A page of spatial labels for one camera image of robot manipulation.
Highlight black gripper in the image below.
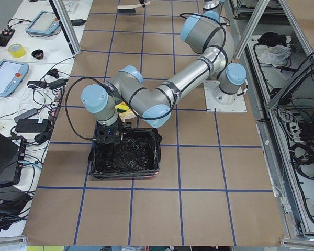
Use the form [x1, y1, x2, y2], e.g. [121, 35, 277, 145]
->
[95, 122, 132, 146]

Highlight green yellow sponge piece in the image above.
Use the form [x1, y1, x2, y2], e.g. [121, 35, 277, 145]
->
[115, 102, 130, 113]

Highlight white hand brush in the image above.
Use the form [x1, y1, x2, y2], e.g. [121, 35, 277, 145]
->
[117, 1, 151, 14]

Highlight bin with black bag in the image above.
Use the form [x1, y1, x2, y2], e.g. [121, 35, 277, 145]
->
[89, 128, 162, 179]

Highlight black power adapter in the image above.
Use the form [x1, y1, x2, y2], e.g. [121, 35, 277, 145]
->
[15, 118, 51, 133]

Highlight black laptop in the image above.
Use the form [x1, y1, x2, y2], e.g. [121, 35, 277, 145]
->
[0, 134, 26, 187]

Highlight lower blue teach pendant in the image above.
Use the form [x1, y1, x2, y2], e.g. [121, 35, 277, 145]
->
[0, 59, 29, 97]

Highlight blue teach pendant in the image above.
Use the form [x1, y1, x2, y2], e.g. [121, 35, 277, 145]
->
[0, 59, 29, 97]
[25, 10, 60, 37]

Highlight yellow tape roll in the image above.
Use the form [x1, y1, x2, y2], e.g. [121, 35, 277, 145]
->
[7, 43, 26, 58]

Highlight upper blue teach pendant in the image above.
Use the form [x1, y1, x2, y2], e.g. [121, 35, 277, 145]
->
[25, 10, 60, 37]

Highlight white crumpled cloth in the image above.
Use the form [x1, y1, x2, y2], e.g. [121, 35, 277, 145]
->
[259, 45, 292, 67]

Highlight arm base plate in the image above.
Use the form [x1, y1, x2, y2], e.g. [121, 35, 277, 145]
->
[204, 80, 247, 113]

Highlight aluminium frame post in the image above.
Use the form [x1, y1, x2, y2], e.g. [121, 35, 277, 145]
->
[49, 0, 81, 56]

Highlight coiled black cables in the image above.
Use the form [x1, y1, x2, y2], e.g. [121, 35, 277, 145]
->
[289, 141, 314, 181]

